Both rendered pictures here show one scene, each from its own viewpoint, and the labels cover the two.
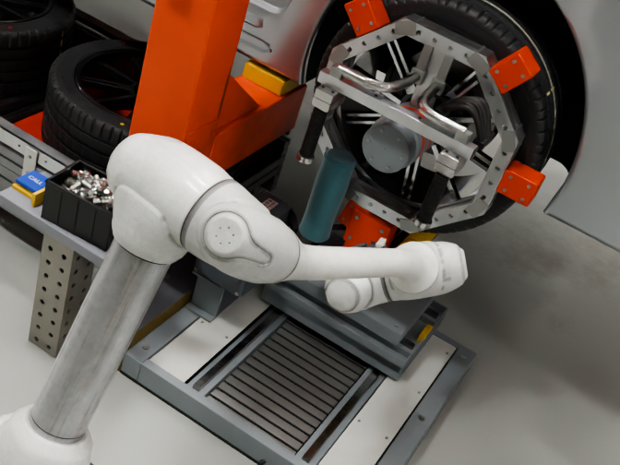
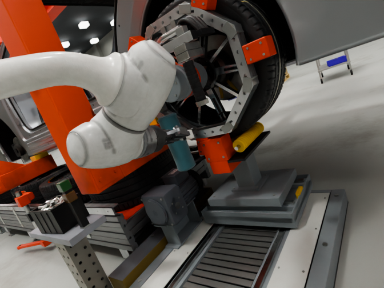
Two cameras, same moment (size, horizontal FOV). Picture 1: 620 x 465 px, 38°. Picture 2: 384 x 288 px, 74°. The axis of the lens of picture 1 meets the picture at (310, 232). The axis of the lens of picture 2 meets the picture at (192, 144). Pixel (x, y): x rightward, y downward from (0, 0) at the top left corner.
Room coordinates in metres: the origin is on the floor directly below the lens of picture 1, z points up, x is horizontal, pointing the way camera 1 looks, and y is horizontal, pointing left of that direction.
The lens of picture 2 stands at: (1.07, -0.50, 0.82)
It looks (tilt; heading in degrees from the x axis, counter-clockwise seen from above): 12 degrees down; 22
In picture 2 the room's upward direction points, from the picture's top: 21 degrees counter-clockwise
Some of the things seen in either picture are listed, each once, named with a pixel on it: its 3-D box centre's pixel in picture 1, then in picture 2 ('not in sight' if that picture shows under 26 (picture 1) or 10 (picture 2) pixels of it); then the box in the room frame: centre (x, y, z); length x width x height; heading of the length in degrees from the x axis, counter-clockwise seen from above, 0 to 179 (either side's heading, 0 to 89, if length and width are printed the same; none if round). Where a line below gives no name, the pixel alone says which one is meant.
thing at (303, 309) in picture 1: (356, 303); (256, 199); (2.34, -0.22, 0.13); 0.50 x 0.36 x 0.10; 72
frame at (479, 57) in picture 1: (411, 127); (192, 78); (2.18, -0.16, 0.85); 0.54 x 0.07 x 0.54; 72
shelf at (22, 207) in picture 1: (83, 224); (66, 226); (1.86, 0.56, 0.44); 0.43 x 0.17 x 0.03; 72
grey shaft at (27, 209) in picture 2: not in sight; (33, 218); (2.38, 1.54, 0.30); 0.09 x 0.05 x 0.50; 72
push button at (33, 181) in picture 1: (34, 183); not in sight; (1.91, 0.72, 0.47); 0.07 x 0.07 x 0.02; 72
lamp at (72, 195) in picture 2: not in sight; (70, 196); (1.79, 0.37, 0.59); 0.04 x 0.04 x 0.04; 72
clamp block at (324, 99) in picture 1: (330, 94); not in sight; (2.04, 0.07, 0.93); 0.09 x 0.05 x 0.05; 162
